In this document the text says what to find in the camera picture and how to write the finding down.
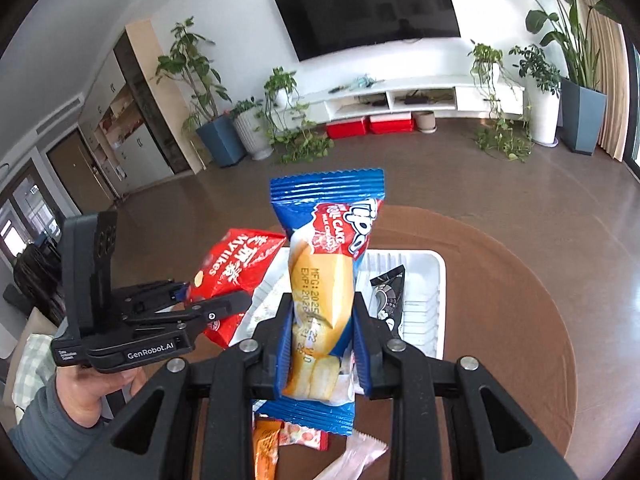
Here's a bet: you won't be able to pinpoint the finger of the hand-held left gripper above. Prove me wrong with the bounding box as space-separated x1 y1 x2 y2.
116 280 192 313
122 289 253 333

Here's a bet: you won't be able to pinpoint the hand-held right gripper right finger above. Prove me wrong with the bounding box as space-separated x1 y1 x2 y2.
351 305 581 480

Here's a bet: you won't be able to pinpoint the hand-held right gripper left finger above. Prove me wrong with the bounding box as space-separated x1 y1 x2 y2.
67 292 296 480

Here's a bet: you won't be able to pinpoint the red snack packet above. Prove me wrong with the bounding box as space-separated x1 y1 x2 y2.
186 228 288 348

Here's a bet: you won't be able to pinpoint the red white floral candy packet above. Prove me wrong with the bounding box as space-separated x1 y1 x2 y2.
277 422 330 451

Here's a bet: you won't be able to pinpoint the blue roll cake packet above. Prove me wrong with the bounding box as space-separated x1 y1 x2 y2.
256 169 387 435

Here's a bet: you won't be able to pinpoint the white plastic tray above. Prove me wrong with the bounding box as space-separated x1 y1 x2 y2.
250 249 447 361

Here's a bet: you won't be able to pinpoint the translucent white snack packet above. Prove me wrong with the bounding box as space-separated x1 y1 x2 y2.
315 432 390 480

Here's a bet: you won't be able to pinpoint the person's left forearm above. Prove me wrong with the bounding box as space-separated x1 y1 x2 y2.
10 385 108 480

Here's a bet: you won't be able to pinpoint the person's left hand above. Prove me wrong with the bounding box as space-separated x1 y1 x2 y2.
55 364 148 428

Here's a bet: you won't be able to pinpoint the black snack packet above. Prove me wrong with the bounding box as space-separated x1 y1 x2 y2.
370 265 407 336

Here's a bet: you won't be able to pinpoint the beige sofa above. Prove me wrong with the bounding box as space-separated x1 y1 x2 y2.
0 307 66 361

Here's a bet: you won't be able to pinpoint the orange snack packet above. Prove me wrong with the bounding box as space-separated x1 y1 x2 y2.
252 417 283 480

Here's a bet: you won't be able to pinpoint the green checked cloth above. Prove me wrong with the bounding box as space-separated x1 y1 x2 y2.
12 332 57 406

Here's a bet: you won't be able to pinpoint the small-leaf tree in blue pot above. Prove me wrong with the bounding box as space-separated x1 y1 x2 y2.
152 16 247 168

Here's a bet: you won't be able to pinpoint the plant in ribbed white pot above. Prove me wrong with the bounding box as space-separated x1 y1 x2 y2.
230 97 275 161

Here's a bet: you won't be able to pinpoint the red storage box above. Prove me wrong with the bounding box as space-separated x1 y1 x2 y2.
326 117 369 139
369 112 415 135

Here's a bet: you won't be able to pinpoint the trailing pothos in white pot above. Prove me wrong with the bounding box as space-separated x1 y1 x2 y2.
260 66 335 163

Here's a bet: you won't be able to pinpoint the white television cabinet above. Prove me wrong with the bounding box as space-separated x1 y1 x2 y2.
287 76 526 123

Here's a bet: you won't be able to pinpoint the plant in tall white pot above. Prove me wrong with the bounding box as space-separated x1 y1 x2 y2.
509 44 562 147

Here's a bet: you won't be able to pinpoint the trailing vine plant on cabinet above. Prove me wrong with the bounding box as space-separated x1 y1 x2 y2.
467 40 535 163

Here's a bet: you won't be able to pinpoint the broad-leaf plant in blue pot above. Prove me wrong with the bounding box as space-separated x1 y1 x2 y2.
475 0 621 156

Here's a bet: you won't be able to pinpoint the black framed glass window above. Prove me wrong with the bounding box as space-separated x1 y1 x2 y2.
620 25 640 181

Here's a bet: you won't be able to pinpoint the beige curtain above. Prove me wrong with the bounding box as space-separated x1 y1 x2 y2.
570 0 631 163

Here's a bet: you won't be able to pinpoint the white wall cabinet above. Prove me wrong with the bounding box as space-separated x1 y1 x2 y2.
77 52 176 196

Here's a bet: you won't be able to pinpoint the black wall television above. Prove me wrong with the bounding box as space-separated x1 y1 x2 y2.
271 0 462 62

